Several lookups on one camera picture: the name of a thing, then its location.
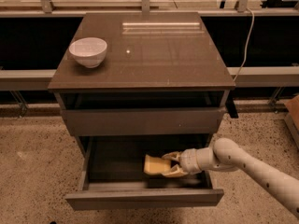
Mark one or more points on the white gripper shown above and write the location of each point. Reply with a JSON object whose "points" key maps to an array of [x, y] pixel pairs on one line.
{"points": [[188, 160]]}

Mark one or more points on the yellow wavy sponge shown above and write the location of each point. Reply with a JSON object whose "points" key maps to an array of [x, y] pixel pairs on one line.
{"points": [[156, 166]]}

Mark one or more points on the cardboard box at right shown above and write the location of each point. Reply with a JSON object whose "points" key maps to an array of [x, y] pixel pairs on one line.
{"points": [[292, 118]]}

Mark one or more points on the grey drawer cabinet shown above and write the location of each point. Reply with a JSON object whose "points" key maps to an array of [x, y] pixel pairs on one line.
{"points": [[163, 60]]}

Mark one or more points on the grey top drawer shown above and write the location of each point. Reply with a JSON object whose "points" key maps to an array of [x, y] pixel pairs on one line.
{"points": [[111, 122]]}

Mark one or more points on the metal railing frame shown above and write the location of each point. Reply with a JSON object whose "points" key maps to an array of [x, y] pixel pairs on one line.
{"points": [[34, 35]]}

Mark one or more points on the white ceramic bowl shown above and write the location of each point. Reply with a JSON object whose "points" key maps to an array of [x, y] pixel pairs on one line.
{"points": [[89, 51]]}

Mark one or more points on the open grey middle drawer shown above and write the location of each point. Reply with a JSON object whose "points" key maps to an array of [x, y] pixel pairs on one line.
{"points": [[113, 175]]}

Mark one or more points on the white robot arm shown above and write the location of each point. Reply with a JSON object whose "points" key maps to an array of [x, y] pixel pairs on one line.
{"points": [[226, 155]]}

